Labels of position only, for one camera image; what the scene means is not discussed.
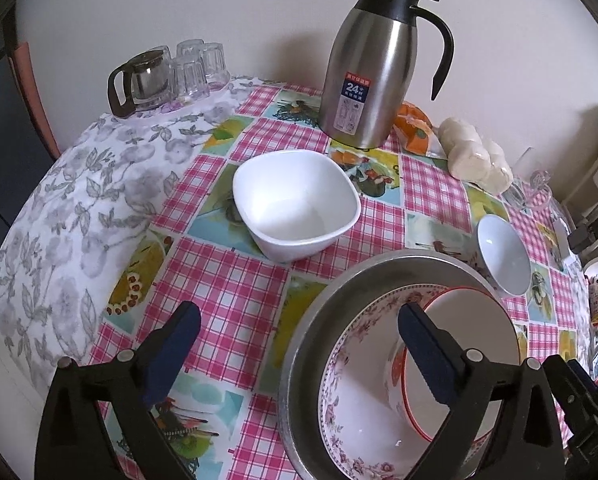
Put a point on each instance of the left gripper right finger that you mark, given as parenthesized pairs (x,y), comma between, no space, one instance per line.
(525,442)

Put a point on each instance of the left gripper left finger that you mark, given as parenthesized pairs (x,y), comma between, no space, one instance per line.
(73,442)

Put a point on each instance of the strawberry pattern white bowl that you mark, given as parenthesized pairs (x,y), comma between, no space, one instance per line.
(475,320)

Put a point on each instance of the floral rimmed white plate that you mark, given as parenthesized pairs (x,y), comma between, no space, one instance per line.
(364,436)

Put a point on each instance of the stainless steel plate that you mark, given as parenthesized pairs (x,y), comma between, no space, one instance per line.
(322,324)

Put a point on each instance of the white square bowl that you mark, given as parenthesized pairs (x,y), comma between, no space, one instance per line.
(294,203)

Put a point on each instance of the light blue bowl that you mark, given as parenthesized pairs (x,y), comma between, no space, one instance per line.
(501,257)

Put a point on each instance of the black power adapter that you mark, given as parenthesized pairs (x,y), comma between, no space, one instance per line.
(581,239)

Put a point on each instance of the clear glass mug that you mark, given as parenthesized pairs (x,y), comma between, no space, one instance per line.
(530,188)

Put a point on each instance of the pink checkered tablecloth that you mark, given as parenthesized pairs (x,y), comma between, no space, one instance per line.
(138,216)

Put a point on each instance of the bag of white buns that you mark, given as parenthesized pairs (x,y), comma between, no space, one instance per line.
(474,159)

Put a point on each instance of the orange snack packet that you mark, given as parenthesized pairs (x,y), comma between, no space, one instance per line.
(415,132)

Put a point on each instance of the clear drinking glass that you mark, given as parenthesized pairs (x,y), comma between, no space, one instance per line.
(214,64)
(190,78)
(188,47)

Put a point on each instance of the stainless steel thermos jug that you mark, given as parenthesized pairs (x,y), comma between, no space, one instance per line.
(370,66)

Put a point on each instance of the glass teapot black handle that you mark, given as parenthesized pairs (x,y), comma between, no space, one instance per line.
(144,82)

